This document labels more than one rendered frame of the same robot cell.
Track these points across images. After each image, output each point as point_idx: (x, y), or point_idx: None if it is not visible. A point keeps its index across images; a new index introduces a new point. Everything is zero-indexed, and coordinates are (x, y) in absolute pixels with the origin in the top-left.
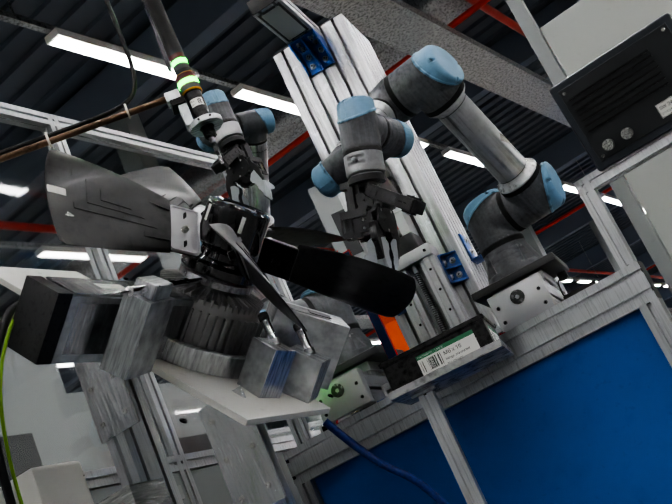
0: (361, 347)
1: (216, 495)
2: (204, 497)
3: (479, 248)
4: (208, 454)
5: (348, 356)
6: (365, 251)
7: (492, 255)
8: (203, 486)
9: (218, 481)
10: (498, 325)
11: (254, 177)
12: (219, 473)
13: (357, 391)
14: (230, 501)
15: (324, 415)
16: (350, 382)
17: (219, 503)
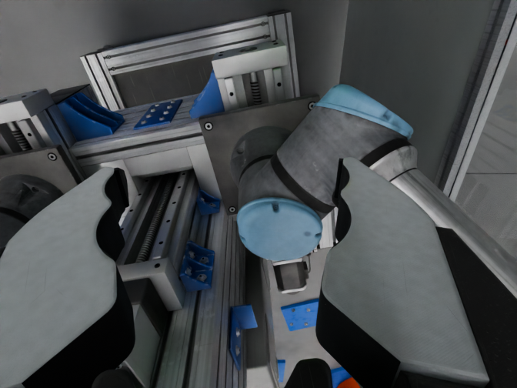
0: (235, 150)
1: (460, 28)
2: (468, 1)
3: (16, 225)
4: (488, 49)
5: (251, 133)
6: (208, 357)
7: (8, 203)
8: (475, 8)
9: (465, 46)
10: (77, 148)
11: (41, 302)
12: (468, 56)
13: (224, 53)
14: (447, 51)
15: (276, 41)
16: (227, 55)
17: (454, 28)
